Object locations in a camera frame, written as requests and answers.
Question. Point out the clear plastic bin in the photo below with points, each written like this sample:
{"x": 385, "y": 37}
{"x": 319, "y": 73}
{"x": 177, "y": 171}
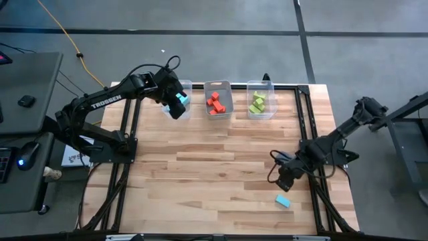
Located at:
{"x": 271, "y": 100}
{"x": 185, "y": 115}

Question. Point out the small black device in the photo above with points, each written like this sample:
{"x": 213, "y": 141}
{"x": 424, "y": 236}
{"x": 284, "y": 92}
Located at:
{"x": 26, "y": 101}

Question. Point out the black computer mouse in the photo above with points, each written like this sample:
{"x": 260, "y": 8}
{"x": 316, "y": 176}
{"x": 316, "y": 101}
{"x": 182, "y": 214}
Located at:
{"x": 28, "y": 154}

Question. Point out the silver bracket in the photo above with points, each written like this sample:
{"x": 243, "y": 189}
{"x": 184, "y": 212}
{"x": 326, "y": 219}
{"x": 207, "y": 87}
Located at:
{"x": 120, "y": 238}
{"x": 311, "y": 238}

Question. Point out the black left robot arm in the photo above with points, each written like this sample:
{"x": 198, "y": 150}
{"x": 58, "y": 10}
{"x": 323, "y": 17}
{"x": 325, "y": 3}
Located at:
{"x": 107, "y": 102}

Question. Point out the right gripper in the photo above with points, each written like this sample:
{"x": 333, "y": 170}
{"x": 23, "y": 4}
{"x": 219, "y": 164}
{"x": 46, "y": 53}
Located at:
{"x": 296, "y": 166}

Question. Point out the black desk leg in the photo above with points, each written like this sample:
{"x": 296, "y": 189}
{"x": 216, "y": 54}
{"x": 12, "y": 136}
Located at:
{"x": 40, "y": 197}

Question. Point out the beige speckled object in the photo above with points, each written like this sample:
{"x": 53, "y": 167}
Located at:
{"x": 51, "y": 173}

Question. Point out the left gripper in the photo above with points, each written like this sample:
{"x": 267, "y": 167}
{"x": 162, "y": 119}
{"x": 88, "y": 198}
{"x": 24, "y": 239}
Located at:
{"x": 167, "y": 85}

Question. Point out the black table frame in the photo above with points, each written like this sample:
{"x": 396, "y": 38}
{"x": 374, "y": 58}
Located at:
{"x": 239, "y": 86}

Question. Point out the black metal stand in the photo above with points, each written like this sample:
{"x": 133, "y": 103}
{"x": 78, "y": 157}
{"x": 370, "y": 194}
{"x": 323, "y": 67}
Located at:
{"x": 406, "y": 109}

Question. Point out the grey plastic bin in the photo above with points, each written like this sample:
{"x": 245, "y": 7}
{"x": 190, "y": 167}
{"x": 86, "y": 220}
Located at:
{"x": 228, "y": 93}

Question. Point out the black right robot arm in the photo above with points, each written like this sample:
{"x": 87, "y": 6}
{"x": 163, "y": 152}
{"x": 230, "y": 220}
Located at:
{"x": 347, "y": 127}

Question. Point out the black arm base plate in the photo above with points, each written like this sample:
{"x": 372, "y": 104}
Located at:
{"x": 339, "y": 160}
{"x": 100, "y": 157}

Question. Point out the black desk beam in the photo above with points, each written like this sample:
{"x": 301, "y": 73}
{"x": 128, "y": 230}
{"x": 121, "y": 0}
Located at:
{"x": 50, "y": 124}

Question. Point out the grey rounded object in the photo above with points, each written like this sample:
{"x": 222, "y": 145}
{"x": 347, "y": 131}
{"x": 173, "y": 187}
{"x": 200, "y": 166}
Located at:
{"x": 424, "y": 197}

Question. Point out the dark grey desk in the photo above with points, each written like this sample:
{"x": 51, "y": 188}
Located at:
{"x": 30, "y": 73}
{"x": 20, "y": 190}

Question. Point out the white printed sheet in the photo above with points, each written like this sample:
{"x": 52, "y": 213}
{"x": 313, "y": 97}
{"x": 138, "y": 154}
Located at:
{"x": 72, "y": 159}

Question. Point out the black device with red light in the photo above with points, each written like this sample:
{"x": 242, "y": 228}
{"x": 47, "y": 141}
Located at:
{"x": 4, "y": 59}

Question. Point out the backlit keyboard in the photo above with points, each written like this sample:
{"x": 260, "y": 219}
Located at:
{"x": 4, "y": 165}

